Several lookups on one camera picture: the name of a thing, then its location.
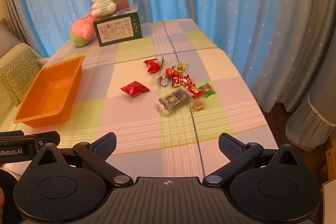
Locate person left hand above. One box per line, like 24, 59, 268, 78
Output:
0, 188, 5, 221

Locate red pillow snack packet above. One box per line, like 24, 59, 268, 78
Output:
120, 81, 150, 97

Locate yellow green candy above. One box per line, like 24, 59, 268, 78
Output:
175, 63, 189, 73

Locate red patterned candy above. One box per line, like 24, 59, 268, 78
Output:
172, 75, 193, 87

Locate clear brown candy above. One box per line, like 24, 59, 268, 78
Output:
190, 100, 205, 112

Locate pink green star plush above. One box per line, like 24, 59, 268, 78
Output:
69, 12, 97, 48

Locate red white candy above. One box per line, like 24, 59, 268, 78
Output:
165, 68, 182, 79

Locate grey curtain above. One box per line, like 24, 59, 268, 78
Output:
251, 0, 335, 151

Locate clear dark printed snack pack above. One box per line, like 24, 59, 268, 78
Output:
155, 86, 193, 115

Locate red small candy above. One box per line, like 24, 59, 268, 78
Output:
187, 84, 205, 99

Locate cream sofa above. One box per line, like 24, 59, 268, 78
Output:
1, 18, 48, 132

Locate orange plastic tray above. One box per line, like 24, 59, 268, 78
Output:
13, 55, 85, 128

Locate green white carton box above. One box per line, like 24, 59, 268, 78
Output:
93, 3, 142, 47

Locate green chevron cushion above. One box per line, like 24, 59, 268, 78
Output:
1, 50, 41, 106

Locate plaid tablecloth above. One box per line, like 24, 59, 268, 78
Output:
4, 18, 279, 180

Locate green edged nut packet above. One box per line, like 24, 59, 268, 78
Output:
151, 56, 175, 86

